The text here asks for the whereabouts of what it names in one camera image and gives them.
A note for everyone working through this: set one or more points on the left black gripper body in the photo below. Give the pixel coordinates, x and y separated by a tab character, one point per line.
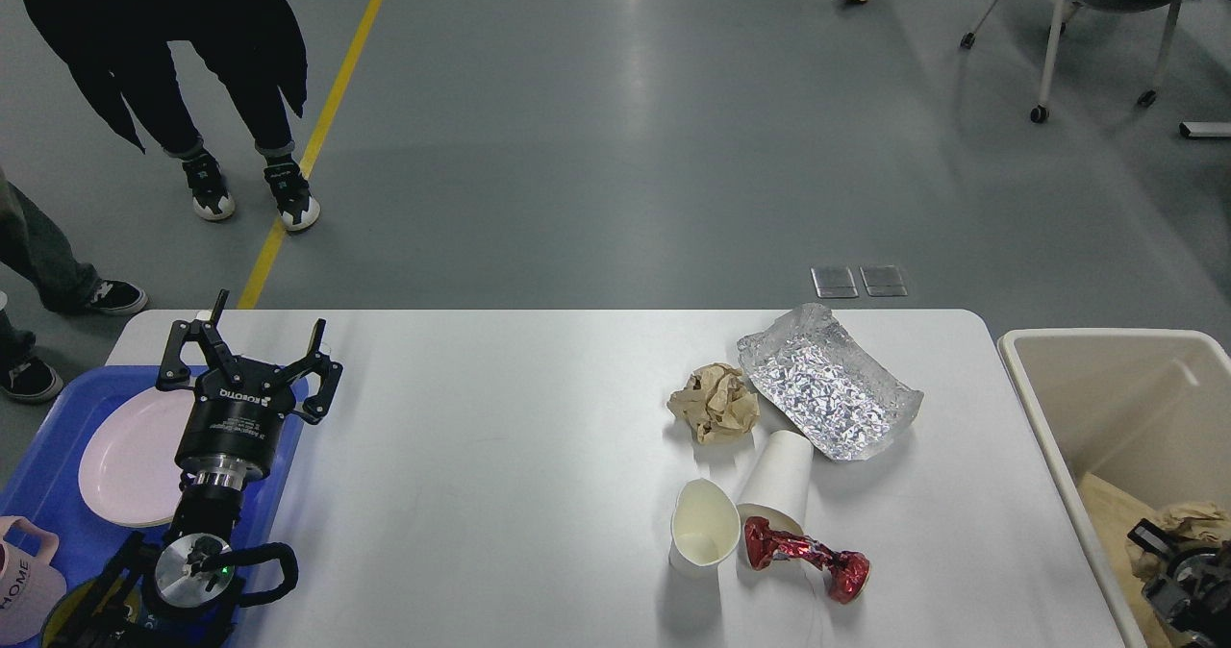
235	424

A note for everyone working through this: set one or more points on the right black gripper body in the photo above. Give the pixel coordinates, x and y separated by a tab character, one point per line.
1190	594

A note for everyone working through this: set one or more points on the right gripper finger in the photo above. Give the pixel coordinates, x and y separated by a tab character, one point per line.
1151	539

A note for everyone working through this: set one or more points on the brown paper bag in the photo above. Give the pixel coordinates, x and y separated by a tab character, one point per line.
1114	513

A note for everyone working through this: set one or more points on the brown paper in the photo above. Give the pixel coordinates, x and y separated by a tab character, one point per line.
1204	522

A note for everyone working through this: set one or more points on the pink plate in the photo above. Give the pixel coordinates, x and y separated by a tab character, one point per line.
128	474

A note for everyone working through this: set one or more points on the dark teal mug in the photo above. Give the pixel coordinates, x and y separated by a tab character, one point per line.
112	620

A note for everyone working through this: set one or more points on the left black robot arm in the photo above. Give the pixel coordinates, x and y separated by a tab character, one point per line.
186	589

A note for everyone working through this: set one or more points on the shoe at edge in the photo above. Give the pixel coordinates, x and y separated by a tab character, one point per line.
25	377
37	249

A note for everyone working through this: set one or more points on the beige plastic bin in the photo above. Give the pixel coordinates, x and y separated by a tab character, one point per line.
1145	410

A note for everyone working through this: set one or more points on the pink mug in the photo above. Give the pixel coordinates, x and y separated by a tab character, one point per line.
30	587

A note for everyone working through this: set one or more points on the red foil wrapper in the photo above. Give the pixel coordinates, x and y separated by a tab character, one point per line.
764	546

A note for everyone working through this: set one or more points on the aluminium foil sheet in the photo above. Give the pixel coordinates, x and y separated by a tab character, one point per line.
840	397

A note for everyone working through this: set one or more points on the right metal floor plate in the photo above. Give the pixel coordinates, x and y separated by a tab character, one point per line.
884	281

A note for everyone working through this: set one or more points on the metal floor plate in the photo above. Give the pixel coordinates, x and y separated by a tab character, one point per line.
884	281
834	282

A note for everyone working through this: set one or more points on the lying white paper cup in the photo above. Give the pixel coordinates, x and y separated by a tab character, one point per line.
777	488

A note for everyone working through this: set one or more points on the crumpled brown paper ball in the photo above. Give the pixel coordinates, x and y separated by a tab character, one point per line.
717	404

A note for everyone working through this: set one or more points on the left metal floor plate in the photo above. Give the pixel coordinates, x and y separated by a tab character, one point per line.
834	282

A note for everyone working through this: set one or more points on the white bar on floor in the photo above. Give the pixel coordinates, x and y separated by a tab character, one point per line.
1205	129

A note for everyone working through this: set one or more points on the upright white paper cup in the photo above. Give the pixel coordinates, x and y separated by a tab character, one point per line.
705	529

